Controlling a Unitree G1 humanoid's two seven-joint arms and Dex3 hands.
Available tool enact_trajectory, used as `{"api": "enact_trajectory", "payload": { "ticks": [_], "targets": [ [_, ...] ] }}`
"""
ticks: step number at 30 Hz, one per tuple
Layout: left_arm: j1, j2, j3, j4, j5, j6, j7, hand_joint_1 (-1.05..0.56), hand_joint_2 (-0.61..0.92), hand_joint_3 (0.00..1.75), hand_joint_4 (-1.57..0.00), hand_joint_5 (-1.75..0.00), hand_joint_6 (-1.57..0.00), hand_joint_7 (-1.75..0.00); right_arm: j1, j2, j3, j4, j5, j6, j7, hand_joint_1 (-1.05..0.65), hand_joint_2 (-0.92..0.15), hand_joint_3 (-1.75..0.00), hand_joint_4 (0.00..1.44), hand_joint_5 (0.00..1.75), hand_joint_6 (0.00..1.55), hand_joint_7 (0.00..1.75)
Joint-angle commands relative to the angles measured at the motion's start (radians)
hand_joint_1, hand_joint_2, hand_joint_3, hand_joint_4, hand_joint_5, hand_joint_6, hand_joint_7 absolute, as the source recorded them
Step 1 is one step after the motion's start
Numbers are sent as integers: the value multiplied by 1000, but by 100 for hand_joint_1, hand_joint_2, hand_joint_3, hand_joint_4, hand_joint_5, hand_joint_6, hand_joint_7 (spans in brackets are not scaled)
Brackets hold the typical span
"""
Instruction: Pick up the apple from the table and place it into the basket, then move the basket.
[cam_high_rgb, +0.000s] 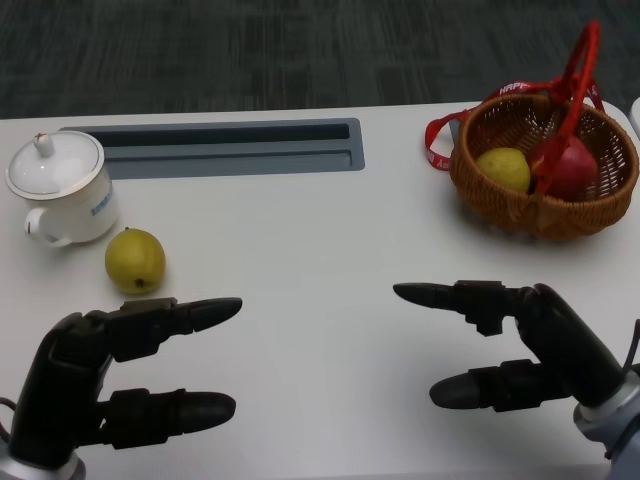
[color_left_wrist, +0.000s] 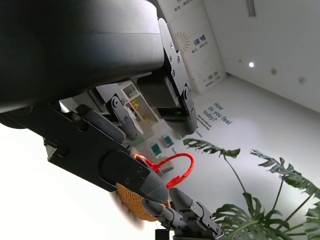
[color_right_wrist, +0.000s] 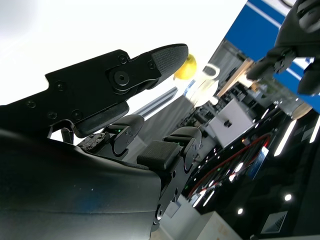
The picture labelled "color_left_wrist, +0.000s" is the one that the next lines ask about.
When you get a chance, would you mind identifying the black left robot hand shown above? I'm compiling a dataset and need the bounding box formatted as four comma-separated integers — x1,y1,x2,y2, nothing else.
0,0,199,204

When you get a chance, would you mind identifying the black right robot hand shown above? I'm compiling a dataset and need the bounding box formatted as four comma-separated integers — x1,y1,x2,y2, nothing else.
142,187,225,240

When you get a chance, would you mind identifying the wicker basket with red handle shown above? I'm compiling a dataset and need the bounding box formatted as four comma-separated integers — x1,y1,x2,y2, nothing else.
115,152,196,223

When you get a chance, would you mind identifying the large monstera plant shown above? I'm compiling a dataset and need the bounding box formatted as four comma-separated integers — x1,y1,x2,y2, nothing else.
182,138,320,240

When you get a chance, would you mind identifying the white cube shelf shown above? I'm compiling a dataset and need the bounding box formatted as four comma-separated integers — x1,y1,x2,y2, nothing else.
120,81,161,139

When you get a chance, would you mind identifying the white shelving unit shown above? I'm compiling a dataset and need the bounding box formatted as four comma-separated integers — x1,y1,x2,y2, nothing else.
156,0,227,96

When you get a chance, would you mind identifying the green wall picture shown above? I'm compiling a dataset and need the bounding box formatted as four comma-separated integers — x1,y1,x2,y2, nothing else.
160,134,175,148
150,143,163,156

